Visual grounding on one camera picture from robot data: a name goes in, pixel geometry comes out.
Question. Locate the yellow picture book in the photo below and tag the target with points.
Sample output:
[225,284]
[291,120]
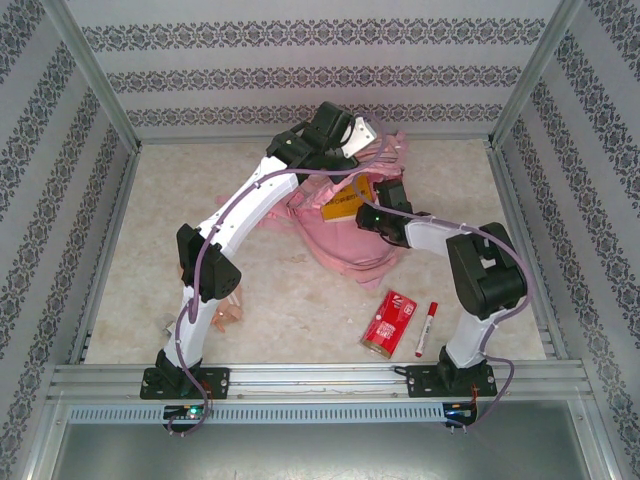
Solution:
[345,202]

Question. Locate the pink student backpack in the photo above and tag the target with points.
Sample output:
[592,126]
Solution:
[345,250]

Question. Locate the red tissue packet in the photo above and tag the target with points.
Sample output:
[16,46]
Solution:
[387,325]

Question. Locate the red and white marker pen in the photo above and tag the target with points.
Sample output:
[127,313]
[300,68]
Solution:
[426,330]

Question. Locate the pink striped pencil case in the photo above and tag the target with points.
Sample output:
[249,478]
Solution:
[230,312]

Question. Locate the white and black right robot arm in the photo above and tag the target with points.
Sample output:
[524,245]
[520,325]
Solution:
[485,270]

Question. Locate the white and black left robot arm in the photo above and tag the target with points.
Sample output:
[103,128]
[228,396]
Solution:
[250,215]

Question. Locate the right controller board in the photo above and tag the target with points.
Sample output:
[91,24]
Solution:
[460,412]

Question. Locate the controller board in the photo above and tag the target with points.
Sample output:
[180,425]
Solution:
[460,412]
[190,412]

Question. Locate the grey metal panel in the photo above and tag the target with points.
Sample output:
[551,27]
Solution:
[320,450]

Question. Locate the left controller board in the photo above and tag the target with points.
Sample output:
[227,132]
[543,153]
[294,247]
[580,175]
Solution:
[190,412]

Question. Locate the aluminium right side rail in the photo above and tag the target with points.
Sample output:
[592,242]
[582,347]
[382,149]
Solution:
[507,190]

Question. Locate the aluminium back rail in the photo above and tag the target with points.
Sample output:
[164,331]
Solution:
[200,140]

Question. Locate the aluminium right frame post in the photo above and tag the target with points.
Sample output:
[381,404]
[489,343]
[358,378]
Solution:
[534,75]

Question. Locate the aluminium frame post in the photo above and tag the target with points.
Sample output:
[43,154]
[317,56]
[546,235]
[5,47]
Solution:
[534,75]
[93,75]

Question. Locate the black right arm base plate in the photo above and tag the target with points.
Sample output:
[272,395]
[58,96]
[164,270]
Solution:
[422,382]

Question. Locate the aluminium mounting rail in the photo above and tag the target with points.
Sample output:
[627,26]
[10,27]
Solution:
[310,380]

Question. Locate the aluminium left frame post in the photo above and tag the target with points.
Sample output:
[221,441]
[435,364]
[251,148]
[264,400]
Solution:
[93,75]

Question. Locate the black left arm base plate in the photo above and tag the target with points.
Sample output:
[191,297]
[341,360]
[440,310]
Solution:
[215,382]

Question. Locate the aluminium left side rail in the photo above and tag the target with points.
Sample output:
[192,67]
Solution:
[106,250]

